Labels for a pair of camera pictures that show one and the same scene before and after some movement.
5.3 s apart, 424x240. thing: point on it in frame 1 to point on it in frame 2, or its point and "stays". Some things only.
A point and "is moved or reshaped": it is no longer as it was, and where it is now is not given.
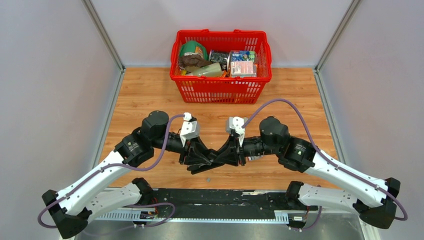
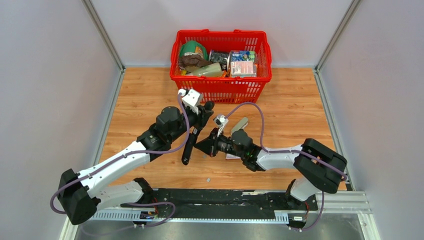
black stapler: (199, 167) is moved or reshaped
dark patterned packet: (216, 56) stays
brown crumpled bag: (192, 60) stays
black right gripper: (230, 151) to (210, 146)
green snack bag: (194, 48) stays
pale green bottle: (212, 70) stays
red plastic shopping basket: (210, 90) stays
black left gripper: (195, 154) to (202, 118)
